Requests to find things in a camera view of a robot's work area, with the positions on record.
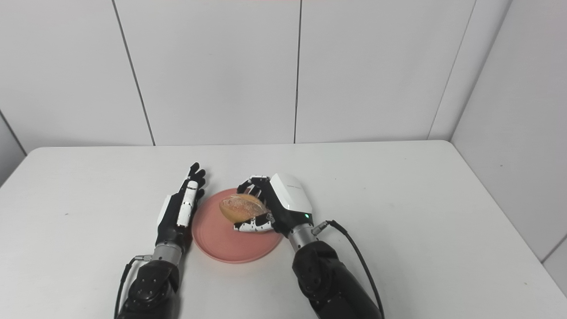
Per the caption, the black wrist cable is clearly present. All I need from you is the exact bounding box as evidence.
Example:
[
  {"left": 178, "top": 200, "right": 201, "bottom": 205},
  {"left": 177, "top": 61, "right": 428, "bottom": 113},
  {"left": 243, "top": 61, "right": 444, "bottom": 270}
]
[
  {"left": 114, "top": 254, "right": 153, "bottom": 319},
  {"left": 311, "top": 220, "right": 385, "bottom": 319}
]

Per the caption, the bread roll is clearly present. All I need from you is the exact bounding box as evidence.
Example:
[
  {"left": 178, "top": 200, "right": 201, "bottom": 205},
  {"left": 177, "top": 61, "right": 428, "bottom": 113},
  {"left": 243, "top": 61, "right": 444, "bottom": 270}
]
[{"left": 219, "top": 194, "right": 270, "bottom": 224}]

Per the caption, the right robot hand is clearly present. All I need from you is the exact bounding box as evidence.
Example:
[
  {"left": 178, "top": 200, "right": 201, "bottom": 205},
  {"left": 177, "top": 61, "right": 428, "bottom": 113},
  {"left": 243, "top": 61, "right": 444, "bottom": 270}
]
[{"left": 233, "top": 173, "right": 314, "bottom": 237}]

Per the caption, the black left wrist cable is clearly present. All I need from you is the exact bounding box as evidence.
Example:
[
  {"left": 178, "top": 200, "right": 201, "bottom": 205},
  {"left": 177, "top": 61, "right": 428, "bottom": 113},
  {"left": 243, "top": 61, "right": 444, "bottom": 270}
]
[{"left": 114, "top": 254, "right": 153, "bottom": 319}]

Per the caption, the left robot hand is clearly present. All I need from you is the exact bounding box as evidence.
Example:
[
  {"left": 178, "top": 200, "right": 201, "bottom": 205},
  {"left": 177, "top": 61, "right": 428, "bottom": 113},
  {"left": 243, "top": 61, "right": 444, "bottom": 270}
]
[{"left": 155, "top": 162, "right": 207, "bottom": 255}]

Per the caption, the pink plate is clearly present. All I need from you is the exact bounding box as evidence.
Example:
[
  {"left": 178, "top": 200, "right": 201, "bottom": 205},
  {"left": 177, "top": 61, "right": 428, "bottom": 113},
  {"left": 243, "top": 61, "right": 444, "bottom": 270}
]
[{"left": 192, "top": 187, "right": 283, "bottom": 264}]

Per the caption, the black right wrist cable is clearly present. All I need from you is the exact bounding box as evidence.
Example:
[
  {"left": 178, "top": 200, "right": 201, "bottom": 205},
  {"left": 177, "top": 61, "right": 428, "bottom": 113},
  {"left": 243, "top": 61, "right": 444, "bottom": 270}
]
[{"left": 311, "top": 220, "right": 385, "bottom": 319}]

